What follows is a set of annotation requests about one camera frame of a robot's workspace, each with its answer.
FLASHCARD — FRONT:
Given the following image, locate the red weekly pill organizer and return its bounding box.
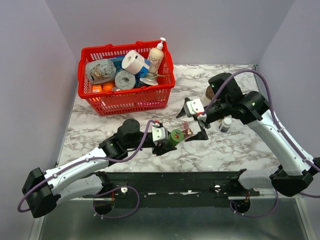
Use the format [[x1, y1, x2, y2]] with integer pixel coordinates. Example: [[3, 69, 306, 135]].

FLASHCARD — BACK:
[[182, 121, 194, 141]]

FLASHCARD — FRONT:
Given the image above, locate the green pill bottle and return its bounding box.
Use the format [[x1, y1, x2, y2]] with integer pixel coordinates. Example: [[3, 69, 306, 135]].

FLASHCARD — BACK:
[[168, 129, 185, 147]]

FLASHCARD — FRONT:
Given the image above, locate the green bottle cap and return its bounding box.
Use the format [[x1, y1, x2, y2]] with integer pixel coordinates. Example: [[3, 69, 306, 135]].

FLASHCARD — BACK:
[[170, 129, 184, 143]]

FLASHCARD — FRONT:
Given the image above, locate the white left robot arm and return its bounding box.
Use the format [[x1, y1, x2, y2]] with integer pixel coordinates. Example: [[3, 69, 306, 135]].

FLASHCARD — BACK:
[[17, 118, 174, 219]]

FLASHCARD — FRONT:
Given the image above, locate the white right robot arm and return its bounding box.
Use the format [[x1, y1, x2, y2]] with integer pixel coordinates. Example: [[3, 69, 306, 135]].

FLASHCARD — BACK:
[[177, 69, 320, 197]]

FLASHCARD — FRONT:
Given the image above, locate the small white pill bottle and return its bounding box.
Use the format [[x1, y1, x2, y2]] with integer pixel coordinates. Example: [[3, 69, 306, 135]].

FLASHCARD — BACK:
[[218, 117, 232, 133]]

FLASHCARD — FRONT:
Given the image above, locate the brown lidded paper cup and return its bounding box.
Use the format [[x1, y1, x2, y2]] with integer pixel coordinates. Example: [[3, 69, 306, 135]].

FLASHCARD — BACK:
[[202, 86, 215, 106]]

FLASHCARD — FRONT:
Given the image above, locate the red plastic shopping basket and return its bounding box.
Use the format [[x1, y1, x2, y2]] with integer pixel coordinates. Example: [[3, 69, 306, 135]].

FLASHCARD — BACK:
[[77, 37, 176, 116]]

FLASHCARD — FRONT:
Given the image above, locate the cream pump lotion bottle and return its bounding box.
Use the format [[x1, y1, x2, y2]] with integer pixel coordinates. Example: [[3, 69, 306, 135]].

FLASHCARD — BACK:
[[147, 37, 166, 74]]

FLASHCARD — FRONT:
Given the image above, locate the grey toilet paper roll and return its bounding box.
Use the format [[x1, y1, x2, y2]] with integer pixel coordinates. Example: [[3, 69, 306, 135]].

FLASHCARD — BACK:
[[114, 70, 136, 90]]

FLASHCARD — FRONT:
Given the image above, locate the orange fruit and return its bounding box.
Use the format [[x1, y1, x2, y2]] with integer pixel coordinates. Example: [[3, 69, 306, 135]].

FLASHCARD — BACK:
[[102, 81, 116, 92]]

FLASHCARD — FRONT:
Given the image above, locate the white toilet paper roll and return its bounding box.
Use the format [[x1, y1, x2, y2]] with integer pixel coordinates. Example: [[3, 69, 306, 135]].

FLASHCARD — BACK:
[[121, 50, 145, 75]]

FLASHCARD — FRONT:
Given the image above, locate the orange small box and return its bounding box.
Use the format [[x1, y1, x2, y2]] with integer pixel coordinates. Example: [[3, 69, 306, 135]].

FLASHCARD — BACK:
[[92, 84, 103, 93]]

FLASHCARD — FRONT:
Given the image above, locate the blue box in basket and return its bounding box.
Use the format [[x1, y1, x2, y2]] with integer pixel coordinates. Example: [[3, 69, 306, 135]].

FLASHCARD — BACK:
[[110, 55, 150, 88]]

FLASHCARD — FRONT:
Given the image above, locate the grey printed package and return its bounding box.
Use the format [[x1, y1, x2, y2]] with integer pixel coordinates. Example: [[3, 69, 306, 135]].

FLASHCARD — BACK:
[[85, 58, 117, 85]]

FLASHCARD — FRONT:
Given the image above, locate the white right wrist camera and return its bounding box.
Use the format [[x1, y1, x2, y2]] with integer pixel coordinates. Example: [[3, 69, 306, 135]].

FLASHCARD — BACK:
[[188, 98, 205, 117]]

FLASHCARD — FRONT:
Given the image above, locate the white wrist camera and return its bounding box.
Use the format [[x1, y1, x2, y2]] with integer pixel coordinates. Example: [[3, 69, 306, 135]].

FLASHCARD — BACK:
[[188, 98, 205, 117], [151, 126, 169, 143]]

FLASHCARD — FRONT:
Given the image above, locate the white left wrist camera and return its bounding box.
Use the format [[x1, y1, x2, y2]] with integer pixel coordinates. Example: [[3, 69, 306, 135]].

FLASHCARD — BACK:
[[151, 126, 169, 143]]

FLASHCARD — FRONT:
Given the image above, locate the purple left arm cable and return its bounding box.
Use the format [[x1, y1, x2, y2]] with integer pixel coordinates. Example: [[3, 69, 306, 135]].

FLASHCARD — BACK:
[[16, 119, 161, 220]]

